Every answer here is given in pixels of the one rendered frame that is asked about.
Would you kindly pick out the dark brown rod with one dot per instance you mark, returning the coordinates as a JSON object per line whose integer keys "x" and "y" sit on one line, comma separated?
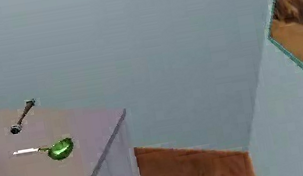
{"x": 23, "y": 116}

